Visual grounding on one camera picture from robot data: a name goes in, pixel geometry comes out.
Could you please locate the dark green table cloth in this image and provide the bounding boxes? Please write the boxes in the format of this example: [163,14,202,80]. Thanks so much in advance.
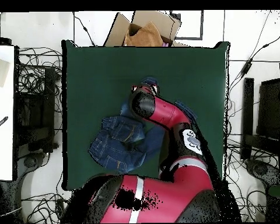
[61,39,230,191]

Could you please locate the blue denim jeans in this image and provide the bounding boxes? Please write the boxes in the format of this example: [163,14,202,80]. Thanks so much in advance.
[87,76,198,174]

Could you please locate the white table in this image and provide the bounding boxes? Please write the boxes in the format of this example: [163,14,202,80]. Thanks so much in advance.
[0,44,15,181]

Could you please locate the black threaded rod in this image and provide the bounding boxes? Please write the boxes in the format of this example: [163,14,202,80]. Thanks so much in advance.
[0,115,9,135]

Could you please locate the brown cardboard box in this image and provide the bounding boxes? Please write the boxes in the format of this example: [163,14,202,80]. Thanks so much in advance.
[103,10,190,47]

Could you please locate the tangled black cables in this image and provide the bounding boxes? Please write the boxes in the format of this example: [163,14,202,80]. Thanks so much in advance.
[20,190,71,223]
[17,46,64,113]
[223,135,269,222]

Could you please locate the black power strip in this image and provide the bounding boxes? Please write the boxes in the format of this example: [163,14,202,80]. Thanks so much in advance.
[56,198,67,223]

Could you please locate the black cable with adapter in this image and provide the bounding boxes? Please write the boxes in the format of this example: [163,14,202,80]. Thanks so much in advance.
[228,27,280,94]

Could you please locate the black rectangular frame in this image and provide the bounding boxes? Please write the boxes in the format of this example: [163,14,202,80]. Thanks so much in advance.
[169,10,204,41]

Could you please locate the thin black cable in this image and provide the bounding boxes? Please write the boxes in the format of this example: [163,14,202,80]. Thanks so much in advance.
[72,11,96,47]

